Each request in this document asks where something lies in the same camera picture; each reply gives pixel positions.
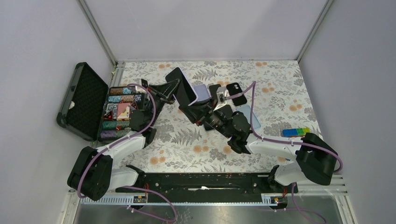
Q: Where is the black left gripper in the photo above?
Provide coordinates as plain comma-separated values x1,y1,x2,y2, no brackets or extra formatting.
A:
146,79,183,127

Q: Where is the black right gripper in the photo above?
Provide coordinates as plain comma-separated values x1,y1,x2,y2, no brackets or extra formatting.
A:
179,96,233,139

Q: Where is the lilac phone case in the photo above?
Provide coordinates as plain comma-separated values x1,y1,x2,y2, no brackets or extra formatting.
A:
193,84,211,102

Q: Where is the black phone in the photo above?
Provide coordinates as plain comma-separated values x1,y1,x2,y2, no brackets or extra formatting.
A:
209,84,221,100

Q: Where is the light blue phone case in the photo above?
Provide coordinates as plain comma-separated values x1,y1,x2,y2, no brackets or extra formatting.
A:
237,105,261,130

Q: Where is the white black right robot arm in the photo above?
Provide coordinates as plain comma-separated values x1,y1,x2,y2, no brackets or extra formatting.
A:
179,99,341,192

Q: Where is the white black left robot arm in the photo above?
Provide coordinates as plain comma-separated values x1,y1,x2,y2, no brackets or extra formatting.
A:
67,79,181,201

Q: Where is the black poker chip case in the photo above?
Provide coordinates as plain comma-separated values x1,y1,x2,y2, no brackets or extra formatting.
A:
56,62,153,143

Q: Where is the floral table mat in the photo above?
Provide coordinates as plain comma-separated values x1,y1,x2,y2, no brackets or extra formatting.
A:
117,61,321,173

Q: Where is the multicolour toy block car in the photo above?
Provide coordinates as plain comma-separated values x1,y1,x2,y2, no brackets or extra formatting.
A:
282,127,311,138

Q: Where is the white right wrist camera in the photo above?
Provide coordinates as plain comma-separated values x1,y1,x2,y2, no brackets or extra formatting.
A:
214,86,229,111

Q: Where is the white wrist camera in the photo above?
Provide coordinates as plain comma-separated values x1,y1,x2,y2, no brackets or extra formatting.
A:
135,79,149,93
214,86,229,111

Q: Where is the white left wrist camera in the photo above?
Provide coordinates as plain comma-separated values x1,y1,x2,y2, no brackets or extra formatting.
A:
135,79,149,93

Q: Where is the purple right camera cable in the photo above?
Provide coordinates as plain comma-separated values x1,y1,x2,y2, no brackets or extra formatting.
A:
226,81,344,224

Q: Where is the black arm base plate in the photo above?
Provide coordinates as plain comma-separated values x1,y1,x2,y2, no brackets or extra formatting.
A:
134,173,298,203

